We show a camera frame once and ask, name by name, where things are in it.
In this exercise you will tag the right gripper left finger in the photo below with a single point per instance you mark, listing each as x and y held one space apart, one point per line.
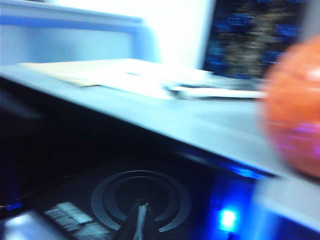
132 225

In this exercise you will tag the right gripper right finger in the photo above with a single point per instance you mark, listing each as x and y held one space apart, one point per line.
148 227

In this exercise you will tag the orange fruit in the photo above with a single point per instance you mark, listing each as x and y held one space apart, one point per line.
295 105

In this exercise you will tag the black Midea microwave oven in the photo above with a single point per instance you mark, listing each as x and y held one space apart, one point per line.
175 120

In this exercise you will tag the white paper sheets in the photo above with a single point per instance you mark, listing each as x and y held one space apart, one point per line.
155 80

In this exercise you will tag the beige paper envelope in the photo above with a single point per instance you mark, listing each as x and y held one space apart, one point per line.
50 70

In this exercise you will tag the white office partition panel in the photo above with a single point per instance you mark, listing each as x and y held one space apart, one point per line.
62 32

